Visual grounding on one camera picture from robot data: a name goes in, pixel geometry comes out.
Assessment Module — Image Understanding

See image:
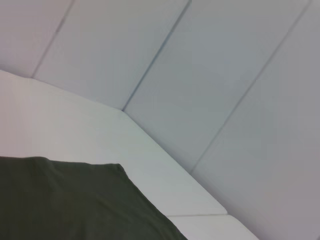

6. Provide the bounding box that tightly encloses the dark green FREE! t-shirt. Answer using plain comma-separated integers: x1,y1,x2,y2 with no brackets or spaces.
0,155,189,240

